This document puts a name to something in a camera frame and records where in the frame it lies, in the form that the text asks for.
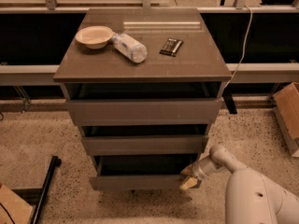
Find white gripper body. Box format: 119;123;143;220
192;156;224;180

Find grey bottom drawer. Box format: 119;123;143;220
90;154;197;190

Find grey drawer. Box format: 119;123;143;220
81;135;208;156
90;154;197;190
66;99;221;126

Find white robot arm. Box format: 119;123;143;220
179;145;299;224

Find grey middle drawer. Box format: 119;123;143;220
81;135;208;156

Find grey top drawer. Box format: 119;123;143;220
66;99;221;126

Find grey drawer cabinet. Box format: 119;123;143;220
52;7;233;182

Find black table leg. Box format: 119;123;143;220
222;86;237;114

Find cardboard box right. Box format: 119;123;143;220
274;82;299;158

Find cardboard box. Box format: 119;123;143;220
274;82;299;158
0;184;33;224

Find black snack packet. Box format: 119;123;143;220
160;37;183;57

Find clear plastic water bottle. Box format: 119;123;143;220
112;33;147;63

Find white paper bowl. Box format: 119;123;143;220
75;26;114;49

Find cardboard box left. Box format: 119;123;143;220
0;184;33;224

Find black metal frame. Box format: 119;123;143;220
14;156;62;224

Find white cable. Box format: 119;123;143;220
222;5;254;91

